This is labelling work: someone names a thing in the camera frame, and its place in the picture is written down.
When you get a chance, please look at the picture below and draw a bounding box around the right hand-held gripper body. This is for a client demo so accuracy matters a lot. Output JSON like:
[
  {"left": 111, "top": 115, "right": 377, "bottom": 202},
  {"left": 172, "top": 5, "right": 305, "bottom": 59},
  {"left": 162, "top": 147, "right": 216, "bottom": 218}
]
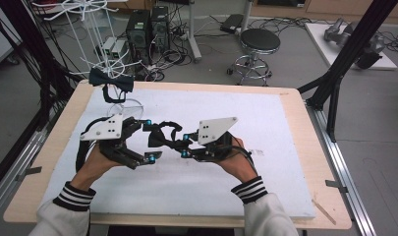
[{"left": 192, "top": 116, "right": 239, "bottom": 163}]

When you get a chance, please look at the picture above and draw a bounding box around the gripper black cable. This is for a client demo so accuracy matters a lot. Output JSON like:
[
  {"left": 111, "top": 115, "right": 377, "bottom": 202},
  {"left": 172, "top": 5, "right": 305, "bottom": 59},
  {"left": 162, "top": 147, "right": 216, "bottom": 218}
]
[
  {"left": 232, "top": 146, "right": 256, "bottom": 171},
  {"left": 75, "top": 116, "right": 112, "bottom": 173}
]

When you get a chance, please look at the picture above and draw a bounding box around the grey metal bracket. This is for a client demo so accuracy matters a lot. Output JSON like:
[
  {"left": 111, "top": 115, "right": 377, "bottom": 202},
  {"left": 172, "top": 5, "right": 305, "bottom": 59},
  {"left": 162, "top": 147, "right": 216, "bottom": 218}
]
[
  {"left": 16, "top": 166, "right": 43, "bottom": 181},
  {"left": 324, "top": 179, "right": 349, "bottom": 195}
]

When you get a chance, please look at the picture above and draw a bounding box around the aluminium rail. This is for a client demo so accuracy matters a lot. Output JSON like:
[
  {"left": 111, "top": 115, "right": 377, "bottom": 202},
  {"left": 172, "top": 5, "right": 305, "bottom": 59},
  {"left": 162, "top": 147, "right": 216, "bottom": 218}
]
[
  {"left": 0, "top": 124, "right": 62, "bottom": 217},
  {"left": 306, "top": 101, "right": 377, "bottom": 236}
]

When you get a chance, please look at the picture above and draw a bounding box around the white foam board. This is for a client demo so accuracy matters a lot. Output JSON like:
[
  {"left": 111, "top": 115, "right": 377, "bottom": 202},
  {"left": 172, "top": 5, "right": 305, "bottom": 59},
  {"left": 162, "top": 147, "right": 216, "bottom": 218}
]
[{"left": 37, "top": 87, "right": 317, "bottom": 220}]

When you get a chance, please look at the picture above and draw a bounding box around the grey robot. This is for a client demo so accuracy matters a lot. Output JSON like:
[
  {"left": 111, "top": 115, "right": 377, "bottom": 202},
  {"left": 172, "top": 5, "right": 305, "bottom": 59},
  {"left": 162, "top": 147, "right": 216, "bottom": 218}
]
[{"left": 323, "top": 18, "right": 387, "bottom": 70}]

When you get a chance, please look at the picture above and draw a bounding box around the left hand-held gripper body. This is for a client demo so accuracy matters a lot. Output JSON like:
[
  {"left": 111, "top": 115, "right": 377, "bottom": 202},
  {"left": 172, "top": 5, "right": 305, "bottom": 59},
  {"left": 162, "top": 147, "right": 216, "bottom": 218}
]
[{"left": 80, "top": 113, "right": 138, "bottom": 170}]

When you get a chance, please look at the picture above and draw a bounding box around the wooden cabinet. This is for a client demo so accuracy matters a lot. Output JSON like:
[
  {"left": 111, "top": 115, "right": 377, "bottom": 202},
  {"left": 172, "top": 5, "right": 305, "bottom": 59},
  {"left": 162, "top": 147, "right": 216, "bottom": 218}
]
[{"left": 252, "top": 0, "right": 398, "bottom": 25}]

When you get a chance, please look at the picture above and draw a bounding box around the black frame with cables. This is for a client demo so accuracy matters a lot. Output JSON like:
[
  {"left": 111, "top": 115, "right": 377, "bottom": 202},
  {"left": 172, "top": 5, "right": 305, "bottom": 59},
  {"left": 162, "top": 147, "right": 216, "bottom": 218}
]
[{"left": 0, "top": 0, "right": 83, "bottom": 195}]

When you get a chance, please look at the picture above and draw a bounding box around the black metal frame strut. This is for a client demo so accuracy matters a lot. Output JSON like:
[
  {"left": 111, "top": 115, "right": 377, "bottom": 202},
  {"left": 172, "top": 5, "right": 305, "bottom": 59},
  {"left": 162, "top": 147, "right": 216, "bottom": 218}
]
[{"left": 297, "top": 0, "right": 398, "bottom": 143}]

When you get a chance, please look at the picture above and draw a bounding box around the grey desk leg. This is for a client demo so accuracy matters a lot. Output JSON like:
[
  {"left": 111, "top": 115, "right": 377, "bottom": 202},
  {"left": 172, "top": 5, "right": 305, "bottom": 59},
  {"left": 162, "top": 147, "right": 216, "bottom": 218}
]
[
  {"left": 241, "top": 0, "right": 254, "bottom": 32},
  {"left": 186, "top": 0, "right": 202, "bottom": 63}
]

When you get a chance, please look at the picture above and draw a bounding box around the person's left hand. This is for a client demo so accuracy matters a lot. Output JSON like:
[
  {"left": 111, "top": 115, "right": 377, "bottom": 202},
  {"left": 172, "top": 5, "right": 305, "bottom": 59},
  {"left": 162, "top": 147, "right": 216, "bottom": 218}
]
[{"left": 70, "top": 141, "right": 122, "bottom": 191}]

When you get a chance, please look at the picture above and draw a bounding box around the person's right hand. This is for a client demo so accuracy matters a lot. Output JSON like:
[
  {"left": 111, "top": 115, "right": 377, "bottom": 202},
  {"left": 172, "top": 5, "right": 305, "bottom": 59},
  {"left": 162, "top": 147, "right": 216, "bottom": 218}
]
[{"left": 215, "top": 137, "right": 259, "bottom": 184}]

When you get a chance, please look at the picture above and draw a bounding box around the light wooden table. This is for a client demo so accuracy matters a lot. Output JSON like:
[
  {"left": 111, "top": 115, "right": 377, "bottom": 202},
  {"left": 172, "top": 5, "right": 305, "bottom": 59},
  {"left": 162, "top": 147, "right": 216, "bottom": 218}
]
[{"left": 3, "top": 79, "right": 353, "bottom": 230}]

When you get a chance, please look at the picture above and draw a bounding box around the flat black box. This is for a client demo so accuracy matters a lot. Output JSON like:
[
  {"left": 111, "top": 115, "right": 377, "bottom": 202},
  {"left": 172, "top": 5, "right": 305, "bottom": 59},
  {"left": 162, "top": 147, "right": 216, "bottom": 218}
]
[{"left": 219, "top": 13, "right": 244, "bottom": 34}]

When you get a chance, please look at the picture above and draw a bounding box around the tangle of floor cables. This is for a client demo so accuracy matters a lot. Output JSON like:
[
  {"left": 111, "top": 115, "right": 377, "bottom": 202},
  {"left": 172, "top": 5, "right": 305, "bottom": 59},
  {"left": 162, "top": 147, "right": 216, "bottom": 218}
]
[
  {"left": 134, "top": 6, "right": 192, "bottom": 83},
  {"left": 249, "top": 15, "right": 322, "bottom": 37}
]

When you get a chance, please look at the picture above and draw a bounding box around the thin wooden stick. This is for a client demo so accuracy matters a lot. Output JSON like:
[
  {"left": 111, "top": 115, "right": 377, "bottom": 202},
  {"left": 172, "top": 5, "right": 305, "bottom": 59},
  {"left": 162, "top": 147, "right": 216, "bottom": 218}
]
[{"left": 312, "top": 199, "right": 337, "bottom": 226}]

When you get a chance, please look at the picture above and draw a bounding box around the white floor platform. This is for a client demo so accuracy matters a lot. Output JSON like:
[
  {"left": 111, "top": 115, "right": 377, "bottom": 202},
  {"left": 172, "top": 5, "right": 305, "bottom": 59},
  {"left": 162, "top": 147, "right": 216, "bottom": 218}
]
[{"left": 304, "top": 22, "right": 398, "bottom": 72}]

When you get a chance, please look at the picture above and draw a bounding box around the black round stool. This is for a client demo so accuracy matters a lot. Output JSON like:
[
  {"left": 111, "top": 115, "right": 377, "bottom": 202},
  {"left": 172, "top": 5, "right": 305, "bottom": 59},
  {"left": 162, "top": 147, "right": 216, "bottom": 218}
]
[{"left": 227, "top": 28, "right": 282, "bottom": 87}]

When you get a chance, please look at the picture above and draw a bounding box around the black bow tie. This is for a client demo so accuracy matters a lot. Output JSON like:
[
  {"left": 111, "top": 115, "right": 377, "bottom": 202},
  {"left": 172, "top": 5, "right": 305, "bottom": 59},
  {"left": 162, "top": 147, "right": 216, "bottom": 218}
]
[
  {"left": 87, "top": 67, "right": 136, "bottom": 104},
  {"left": 142, "top": 120, "right": 191, "bottom": 151}
]

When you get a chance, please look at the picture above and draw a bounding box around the black computer tower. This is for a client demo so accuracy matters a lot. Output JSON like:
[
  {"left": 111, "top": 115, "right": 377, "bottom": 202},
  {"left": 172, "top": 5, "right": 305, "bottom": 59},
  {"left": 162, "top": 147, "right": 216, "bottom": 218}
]
[
  {"left": 125, "top": 9, "right": 152, "bottom": 65},
  {"left": 150, "top": 5, "right": 171, "bottom": 53}
]

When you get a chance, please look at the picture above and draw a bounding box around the small white box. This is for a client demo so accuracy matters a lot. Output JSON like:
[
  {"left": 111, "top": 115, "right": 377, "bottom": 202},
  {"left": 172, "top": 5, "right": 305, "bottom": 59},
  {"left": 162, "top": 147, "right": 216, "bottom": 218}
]
[
  {"left": 111, "top": 38, "right": 128, "bottom": 60},
  {"left": 102, "top": 36, "right": 117, "bottom": 58}
]

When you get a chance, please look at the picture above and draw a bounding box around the white wire display rack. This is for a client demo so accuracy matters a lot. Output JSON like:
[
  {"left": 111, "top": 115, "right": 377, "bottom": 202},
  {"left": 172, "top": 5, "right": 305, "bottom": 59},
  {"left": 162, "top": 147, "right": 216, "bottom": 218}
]
[{"left": 31, "top": 0, "right": 145, "bottom": 122}]

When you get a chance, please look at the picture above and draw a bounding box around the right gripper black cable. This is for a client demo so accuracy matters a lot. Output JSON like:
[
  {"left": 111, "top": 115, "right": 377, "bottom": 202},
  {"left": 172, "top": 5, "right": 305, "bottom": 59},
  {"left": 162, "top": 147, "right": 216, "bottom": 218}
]
[{"left": 232, "top": 146, "right": 256, "bottom": 171}]

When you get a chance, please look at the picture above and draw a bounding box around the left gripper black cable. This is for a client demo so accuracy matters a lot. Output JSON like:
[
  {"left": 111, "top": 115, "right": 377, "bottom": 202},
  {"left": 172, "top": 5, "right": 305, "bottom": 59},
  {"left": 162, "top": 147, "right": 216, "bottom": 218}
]
[{"left": 75, "top": 116, "right": 112, "bottom": 173}]

